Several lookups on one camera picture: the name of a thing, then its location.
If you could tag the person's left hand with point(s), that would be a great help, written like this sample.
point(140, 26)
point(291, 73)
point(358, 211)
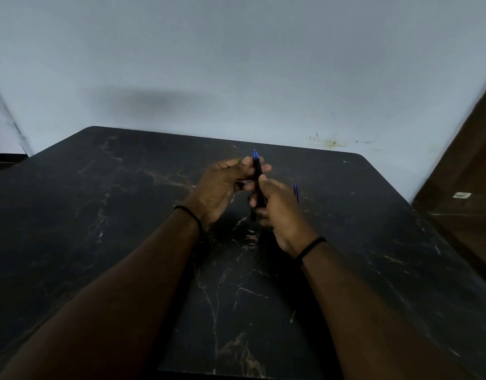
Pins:
point(217, 193)

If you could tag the person's right hand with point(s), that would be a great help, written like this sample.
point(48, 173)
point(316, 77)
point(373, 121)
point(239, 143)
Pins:
point(284, 217)

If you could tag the person's right thumb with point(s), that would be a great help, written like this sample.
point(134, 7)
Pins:
point(268, 185)

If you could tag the person's left thumb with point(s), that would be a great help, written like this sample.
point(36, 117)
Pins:
point(236, 162)

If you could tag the black pen with blue tip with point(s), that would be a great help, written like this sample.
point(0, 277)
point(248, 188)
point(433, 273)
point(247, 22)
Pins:
point(258, 170)

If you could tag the person's left forearm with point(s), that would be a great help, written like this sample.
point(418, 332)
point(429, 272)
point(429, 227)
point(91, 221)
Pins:
point(108, 296)

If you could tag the person's right forearm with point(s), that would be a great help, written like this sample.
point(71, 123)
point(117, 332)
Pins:
point(366, 316)

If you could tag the thin blue pen refill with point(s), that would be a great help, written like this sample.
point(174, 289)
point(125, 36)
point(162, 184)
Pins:
point(296, 192)

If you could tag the black left wristband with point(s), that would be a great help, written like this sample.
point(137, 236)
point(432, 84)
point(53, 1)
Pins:
point(192, 216)

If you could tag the black wristband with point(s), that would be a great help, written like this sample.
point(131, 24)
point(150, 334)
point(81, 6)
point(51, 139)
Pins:
point(310, 247)
point(192, 216)

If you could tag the black right wristband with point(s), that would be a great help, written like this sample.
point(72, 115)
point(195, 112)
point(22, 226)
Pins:
point(310, 247)

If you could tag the white door latch plate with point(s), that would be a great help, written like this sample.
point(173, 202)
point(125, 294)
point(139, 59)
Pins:
point(461, 195)

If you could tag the brown wooden door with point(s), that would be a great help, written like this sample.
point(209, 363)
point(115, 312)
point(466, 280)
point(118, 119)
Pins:
point(465, 201)

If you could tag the grey wall trim strip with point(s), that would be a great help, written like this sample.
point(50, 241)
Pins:
point(11, 122)

